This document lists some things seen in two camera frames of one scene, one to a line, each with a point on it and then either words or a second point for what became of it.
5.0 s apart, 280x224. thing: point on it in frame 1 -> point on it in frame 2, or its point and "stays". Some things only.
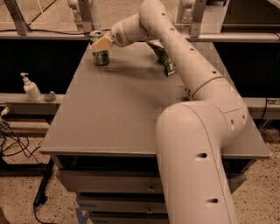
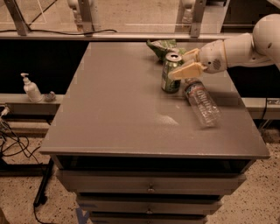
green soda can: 101,58 -> 171,61
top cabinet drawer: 125,181 stays
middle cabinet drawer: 124,204 stays
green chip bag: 160,52 stays
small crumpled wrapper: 50,96 stays
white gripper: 119,35 -> 212,57
